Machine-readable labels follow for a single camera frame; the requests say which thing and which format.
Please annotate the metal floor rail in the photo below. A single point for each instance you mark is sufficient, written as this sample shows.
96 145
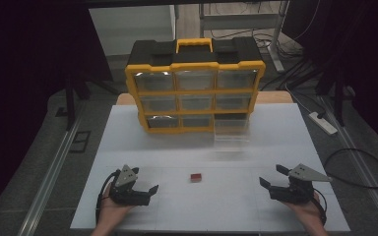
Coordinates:
50 173
357 154

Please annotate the grey metal desk frame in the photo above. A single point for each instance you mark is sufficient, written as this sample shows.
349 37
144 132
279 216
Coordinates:
239 21

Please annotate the small red block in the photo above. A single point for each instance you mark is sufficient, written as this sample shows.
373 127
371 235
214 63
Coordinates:
196 177

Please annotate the grid of clear drawers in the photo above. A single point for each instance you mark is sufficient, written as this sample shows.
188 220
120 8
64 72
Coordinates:
159 103

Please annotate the white power strip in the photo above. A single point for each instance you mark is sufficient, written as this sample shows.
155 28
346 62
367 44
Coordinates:
323 124

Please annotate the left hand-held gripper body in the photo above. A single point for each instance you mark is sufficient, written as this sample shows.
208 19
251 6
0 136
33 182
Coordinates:
126 193

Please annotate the black stand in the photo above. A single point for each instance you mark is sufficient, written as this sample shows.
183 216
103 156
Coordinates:
340 98
70 98

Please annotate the dark curtain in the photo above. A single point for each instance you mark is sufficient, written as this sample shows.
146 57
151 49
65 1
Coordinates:
23 49
367 49

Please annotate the wooden table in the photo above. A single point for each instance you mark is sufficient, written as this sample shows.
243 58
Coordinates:
274 97

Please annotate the person's right hand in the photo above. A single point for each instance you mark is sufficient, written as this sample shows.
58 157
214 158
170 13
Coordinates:
308 213

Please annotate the white cabinet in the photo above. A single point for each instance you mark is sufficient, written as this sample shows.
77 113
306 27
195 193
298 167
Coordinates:
128 28

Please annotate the person's left hand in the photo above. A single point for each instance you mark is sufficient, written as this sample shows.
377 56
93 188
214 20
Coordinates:
111 213

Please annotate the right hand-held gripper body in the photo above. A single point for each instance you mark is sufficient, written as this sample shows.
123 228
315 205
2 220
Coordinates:
297 191

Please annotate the clear plastic drawer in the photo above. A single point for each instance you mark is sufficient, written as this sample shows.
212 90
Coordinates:
231 131

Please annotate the yellow black drawer organizer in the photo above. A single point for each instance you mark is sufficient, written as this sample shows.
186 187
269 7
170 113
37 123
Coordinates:
193 56

